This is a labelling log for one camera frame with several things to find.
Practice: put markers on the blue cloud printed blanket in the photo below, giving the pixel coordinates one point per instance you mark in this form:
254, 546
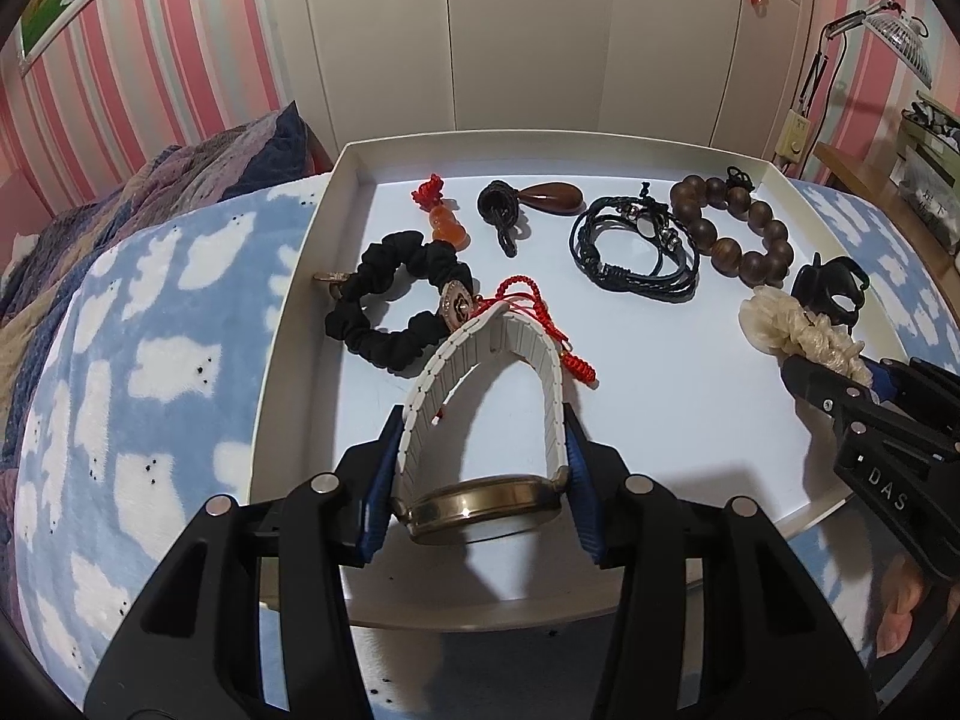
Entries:
150, 390

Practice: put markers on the black hair claw clip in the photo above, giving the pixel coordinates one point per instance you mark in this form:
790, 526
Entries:
821, 285

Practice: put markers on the brown teardrop pendant black knot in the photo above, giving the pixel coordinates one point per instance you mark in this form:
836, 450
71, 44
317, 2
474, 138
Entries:
551, 196

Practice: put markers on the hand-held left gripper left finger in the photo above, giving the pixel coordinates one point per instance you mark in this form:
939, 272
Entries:
382, 487

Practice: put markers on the orange gourd pendant red knot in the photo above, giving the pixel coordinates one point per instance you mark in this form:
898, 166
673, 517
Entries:
446, 225

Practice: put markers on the cream scrunchie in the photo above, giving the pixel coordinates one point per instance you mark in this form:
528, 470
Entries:
772, 322

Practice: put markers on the white shallow tray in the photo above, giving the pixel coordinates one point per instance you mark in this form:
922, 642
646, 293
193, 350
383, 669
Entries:
675, 405

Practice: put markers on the wooden desk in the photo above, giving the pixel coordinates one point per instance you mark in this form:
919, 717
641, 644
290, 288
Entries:
847, 169

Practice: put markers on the clear storage box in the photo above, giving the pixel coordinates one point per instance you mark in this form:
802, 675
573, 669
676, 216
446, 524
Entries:
930, 180

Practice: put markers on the green wall poster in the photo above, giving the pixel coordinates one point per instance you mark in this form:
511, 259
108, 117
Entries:
52, 15

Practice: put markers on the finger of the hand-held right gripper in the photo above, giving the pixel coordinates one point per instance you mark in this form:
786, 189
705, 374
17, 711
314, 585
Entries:
825, 386
885, 382

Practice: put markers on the cream wardrobe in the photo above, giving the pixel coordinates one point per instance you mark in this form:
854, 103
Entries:
525, 37

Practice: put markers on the beige wall socket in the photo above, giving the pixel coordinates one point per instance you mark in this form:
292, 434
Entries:
795, 136

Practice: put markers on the purple patterned quilt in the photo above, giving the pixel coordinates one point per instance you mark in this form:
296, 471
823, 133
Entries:
150, 187

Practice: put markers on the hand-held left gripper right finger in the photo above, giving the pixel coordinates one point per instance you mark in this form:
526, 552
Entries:
585, 495

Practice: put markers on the white band gold watch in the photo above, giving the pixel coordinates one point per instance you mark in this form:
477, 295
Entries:
480, 337

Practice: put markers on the black scrunchie with brooch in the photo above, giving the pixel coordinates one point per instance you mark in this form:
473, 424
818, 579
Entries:
360, 330

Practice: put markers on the person's right hand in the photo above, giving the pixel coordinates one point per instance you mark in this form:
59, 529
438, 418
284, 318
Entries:
904, 607

